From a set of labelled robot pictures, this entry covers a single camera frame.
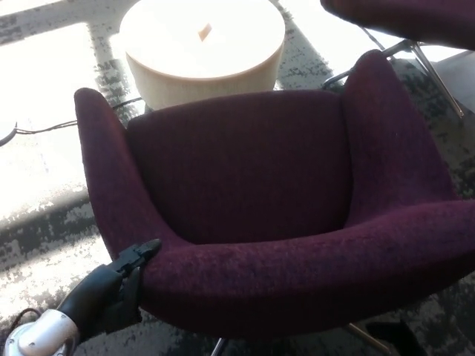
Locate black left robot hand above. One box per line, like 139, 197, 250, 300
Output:
57, 239, 163, 344

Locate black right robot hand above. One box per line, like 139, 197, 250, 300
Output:
365, 320, 428, 356

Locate purple fabric armchair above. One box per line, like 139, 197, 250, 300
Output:
73, 49, 475, 356

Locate round white side table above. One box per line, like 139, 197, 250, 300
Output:
119, 0, 286, 111

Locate purple chair with metal legs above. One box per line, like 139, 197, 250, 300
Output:
319, 0, 475, 119

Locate dark wrist cable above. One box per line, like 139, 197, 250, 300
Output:
5, 307, 42, 334

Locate thin black floor cable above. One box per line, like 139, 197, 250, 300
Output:
0, 96, 144, 146

